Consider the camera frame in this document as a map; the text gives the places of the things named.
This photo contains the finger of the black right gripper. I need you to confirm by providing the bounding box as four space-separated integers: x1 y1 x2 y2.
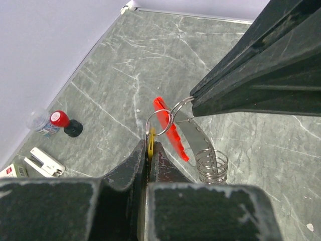
190 0 320 96
192 10 320 116

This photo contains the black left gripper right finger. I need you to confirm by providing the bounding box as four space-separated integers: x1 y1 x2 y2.
147 142 282 240

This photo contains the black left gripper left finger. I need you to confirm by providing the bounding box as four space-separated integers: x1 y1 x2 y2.
1 140 146 240

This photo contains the metal key organizer red handle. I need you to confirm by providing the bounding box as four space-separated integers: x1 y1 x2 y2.
153 96 229 184

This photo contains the yellow key tag with key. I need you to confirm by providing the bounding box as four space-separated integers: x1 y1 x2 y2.
144 108 174 161

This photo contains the white stapler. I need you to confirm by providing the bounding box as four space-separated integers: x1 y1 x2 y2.
24 147 66 178

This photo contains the red black stamp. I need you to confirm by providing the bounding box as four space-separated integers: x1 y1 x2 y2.
50 110 83 138

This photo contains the green white staples box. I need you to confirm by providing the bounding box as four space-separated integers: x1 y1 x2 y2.
0 163 28 178

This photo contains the clear plastic cup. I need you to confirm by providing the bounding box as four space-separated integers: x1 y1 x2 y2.
26 108 60 138

